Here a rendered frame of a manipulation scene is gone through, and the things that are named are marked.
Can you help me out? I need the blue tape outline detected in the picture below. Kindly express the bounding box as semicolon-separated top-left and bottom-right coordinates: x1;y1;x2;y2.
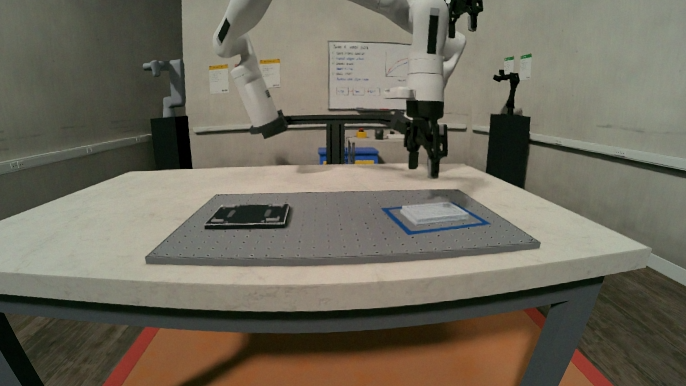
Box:
381;202;491;235

